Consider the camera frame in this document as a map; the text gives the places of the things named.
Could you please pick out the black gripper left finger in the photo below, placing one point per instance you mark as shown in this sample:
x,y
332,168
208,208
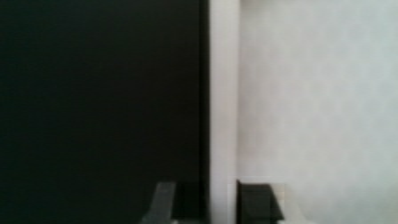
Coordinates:
x,y
176,207

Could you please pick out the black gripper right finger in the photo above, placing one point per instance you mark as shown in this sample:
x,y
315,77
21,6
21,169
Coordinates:
x,y
258,209

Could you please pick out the white desk top panel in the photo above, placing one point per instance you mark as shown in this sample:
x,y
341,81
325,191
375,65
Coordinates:
x,y
304,107

